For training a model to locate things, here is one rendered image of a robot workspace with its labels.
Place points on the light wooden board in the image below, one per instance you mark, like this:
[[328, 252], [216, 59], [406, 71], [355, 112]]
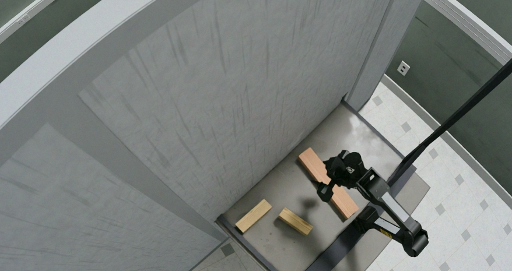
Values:
[[317, 170]]

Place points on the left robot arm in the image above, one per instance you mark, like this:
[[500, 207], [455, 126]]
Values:
[[409, 233]]

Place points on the long black bar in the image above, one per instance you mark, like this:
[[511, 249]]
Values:
[[500, 76]]

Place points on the light wooden block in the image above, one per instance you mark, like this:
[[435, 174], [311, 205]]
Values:
[[253, 216], [296, 222]]

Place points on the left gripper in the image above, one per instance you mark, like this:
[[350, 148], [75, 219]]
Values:
[[324, 191]]

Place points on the grey panel wall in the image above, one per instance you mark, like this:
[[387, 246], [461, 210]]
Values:
[[124, 137]]

